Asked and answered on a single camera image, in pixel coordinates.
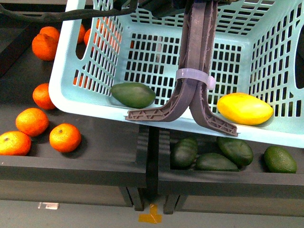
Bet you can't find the green avocado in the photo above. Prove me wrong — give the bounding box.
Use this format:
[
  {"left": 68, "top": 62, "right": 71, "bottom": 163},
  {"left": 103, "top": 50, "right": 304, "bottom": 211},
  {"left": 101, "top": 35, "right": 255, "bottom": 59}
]
[
  {"left": 216, "top": 137, "right": 254, "bottom": 167},
  {"left": 170, "top": 137, "right": 198, "bottom": 169},
  {"left": 110, "top": 82, "right": 156, "bottom": 109},
  {"left": 195, "top": 153, "right": 238, "bottom": 171},
  {"left": 264, "top": 146, "right": 297, "bottom": 173}
]

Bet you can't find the yellow mango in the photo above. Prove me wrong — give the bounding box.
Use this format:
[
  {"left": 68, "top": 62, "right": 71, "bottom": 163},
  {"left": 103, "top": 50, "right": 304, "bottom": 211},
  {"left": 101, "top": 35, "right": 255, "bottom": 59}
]
[{"left": 217, "top": 93, "right": 274, "bottom": 126}]

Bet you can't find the orange behind basket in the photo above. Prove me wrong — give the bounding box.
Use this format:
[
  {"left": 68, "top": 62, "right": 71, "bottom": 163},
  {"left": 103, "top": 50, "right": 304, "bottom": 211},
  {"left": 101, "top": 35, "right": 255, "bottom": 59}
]
[{"left": 84, "top": 17, "right": 122, "bottom": 53}]

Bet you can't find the black avocado tray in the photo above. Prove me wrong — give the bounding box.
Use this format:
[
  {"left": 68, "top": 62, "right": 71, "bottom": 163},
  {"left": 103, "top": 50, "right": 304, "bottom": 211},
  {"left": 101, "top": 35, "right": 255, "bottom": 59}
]
[{"left": 158, "top": 129, "right": 304, "bottom": 217}]

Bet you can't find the white zip tie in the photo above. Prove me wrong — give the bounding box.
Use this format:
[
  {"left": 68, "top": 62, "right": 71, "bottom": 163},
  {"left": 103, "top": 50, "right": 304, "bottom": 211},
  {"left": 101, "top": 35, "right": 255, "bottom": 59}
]
[{"left": 175, "top": 68, "right": 216, "bottom": 90}]

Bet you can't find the black orange tray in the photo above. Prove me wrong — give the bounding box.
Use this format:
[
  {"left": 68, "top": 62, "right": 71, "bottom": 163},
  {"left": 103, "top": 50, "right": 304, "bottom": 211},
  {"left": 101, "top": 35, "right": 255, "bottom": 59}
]
[{"left": 0, "top": 16, "right": 149, "bottom": 211}]

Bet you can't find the yellow floor tape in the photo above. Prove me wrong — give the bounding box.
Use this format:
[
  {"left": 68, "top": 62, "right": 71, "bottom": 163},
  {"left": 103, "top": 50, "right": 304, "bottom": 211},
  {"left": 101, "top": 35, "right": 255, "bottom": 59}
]
[{"left": 138, "top": 204, "right": 162, "bottom": 224}]

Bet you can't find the black cable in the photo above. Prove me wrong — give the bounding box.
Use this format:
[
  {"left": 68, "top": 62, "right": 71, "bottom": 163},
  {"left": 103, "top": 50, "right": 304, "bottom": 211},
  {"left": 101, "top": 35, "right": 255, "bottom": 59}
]
[{"left": 0, "top": 0, "right": 139, "bottom": 23}]

